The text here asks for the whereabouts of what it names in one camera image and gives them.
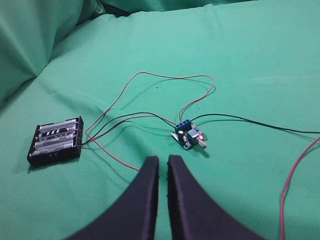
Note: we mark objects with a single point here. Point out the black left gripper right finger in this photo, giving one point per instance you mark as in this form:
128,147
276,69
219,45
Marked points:
193,214

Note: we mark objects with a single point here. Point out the blue motor controller board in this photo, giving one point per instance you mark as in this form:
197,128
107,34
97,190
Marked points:
189,135

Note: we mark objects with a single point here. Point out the silver aa battery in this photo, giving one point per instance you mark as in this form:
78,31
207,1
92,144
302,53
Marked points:
54,141
58,125
50,149

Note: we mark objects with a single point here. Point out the black striped AA battery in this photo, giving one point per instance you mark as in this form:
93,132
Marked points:
56,133

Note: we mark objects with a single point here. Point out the black battery holder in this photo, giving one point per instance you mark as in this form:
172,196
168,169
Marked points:
58,156

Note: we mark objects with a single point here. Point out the bottom silver AA battery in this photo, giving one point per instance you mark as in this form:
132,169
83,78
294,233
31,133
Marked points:
50,149

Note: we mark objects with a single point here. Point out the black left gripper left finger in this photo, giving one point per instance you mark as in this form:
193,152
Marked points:
133,215

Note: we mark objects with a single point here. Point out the top silver AA battery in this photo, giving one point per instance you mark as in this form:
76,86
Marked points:
58,125

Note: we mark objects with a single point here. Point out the green cloth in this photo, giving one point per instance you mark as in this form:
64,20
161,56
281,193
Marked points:
247,74

